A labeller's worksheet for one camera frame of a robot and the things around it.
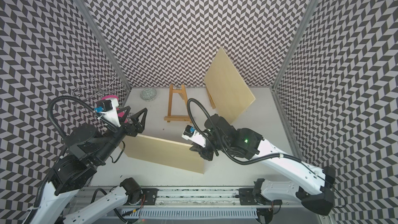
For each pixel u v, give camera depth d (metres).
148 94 1.14
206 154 0.53
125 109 0.55
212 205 0.72
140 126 0.50
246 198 0.72
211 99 1.10
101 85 0.96
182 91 0.89
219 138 0.46
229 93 0.89
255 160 0.41
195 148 0.60
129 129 0.49
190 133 0.51
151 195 0.72
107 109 0.44
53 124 0.35
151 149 0.69
